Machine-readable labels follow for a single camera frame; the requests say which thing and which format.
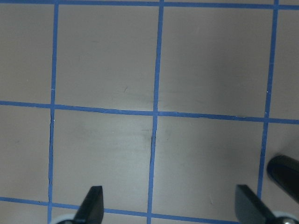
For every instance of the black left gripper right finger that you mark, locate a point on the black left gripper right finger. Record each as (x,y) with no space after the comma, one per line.
(249,209)

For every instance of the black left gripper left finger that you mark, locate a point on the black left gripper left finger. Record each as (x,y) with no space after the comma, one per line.
(91,211)

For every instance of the dark wine bottle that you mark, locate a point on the dark wine bottle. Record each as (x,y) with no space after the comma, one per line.
(284,171)

